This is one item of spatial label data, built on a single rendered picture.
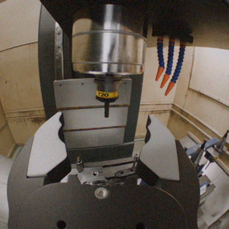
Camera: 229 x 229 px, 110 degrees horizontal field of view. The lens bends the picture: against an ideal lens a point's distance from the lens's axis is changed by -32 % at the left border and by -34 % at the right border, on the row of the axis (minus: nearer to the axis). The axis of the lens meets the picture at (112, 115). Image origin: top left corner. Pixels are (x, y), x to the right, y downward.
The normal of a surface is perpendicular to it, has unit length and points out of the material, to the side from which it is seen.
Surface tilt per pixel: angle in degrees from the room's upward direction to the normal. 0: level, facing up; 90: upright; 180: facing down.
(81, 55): 90
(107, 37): 90
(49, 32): 90
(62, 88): 90
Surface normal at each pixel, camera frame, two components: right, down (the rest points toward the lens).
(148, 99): 0.22, 0.44
